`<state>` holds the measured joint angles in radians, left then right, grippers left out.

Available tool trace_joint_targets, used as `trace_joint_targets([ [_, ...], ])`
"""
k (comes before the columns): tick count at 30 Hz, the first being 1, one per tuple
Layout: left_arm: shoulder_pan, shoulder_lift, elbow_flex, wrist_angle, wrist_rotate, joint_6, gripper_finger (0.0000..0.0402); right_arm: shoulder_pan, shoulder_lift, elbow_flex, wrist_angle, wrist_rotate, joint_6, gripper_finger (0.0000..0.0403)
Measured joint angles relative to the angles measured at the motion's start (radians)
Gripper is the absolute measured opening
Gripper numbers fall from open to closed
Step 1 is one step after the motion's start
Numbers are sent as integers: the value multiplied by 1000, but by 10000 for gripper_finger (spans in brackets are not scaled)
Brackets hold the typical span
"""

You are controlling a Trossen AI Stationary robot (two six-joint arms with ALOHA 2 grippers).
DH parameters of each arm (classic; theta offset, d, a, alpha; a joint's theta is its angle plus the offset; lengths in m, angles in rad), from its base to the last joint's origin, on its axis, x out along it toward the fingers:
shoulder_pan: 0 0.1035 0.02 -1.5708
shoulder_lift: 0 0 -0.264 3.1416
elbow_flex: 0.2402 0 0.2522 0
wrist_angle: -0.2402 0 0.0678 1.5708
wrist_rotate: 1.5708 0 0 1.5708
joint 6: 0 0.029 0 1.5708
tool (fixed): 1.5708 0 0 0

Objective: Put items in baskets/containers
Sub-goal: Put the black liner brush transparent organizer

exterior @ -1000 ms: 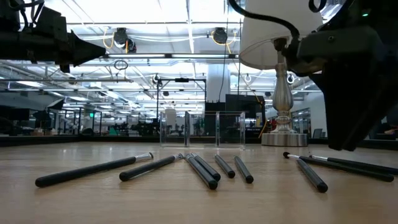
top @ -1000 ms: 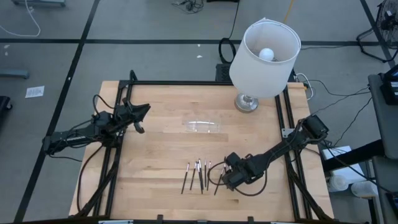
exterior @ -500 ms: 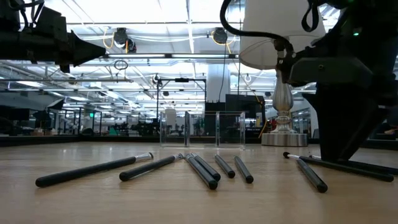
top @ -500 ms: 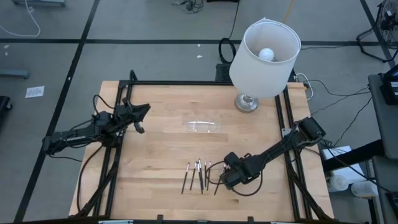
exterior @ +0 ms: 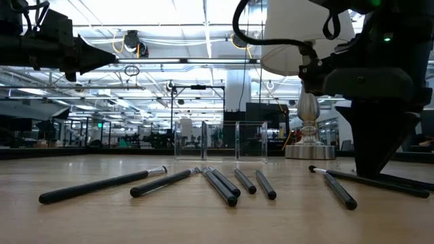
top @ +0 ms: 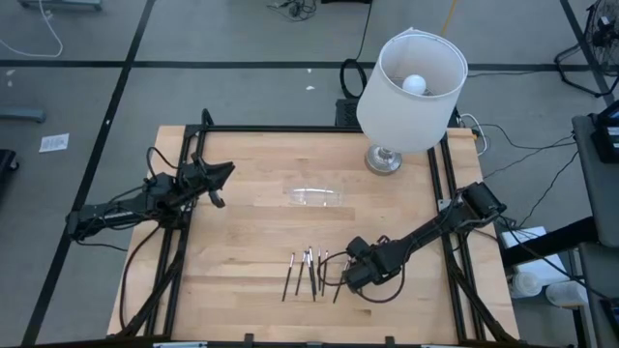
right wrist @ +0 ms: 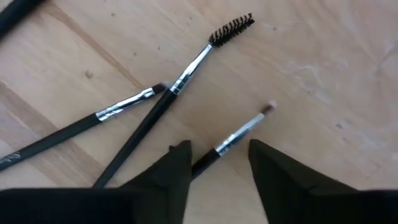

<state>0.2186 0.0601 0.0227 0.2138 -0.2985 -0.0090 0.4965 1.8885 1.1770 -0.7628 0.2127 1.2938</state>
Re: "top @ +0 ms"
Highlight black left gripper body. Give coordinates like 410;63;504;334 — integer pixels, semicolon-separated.
176;153;227;209

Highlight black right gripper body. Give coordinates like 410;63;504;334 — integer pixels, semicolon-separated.
343;235;391;295

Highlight black handle spoolie brush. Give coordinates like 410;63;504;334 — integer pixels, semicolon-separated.
332;259;351;305

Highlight clear acrylic organizer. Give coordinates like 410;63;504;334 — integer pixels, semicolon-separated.
283;186;345;208

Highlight black power box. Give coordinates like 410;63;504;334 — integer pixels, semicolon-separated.
335;98;362;129

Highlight printed paper sheet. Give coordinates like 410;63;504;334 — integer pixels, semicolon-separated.
38;132;71;155

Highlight white shade silver table lamp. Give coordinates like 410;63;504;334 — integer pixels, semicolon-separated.
356;27;469;176

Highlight white paper roll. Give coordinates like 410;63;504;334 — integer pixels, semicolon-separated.
510;270;546;300
545;279;590;309

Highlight white box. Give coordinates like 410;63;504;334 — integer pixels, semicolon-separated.
499;225;573;287

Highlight black desk beam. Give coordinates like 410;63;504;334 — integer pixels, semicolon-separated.
500;216;600;268

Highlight white light bulb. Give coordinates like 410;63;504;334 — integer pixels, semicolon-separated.
401;73;427;96

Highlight grey furniture foot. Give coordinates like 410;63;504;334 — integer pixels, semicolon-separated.
0;106;47;125
16;0;104;12

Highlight grey side desk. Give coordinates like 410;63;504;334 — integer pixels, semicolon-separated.
572;113;619;348

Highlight black floor fan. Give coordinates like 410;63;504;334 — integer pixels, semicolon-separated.
553;0;619;99

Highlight black aluminium frame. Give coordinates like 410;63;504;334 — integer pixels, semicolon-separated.
113;108;521;348

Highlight black arm base cable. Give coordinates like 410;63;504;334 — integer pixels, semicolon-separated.
118;224;163;333

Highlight coiled black cable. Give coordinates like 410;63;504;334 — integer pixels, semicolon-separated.
339;0;373;101

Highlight white power cable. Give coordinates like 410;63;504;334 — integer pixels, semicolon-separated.
457;112;490;157

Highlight tangled black cables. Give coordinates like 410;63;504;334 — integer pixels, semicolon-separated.
266;0;319;23

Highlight white floor cable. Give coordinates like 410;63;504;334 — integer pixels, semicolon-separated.
0;0;65;59

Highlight thin black floor cable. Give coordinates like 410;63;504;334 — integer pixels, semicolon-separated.
471;122;580;228

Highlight yellow cable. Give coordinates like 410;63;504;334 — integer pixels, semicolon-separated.
440;0;458;36

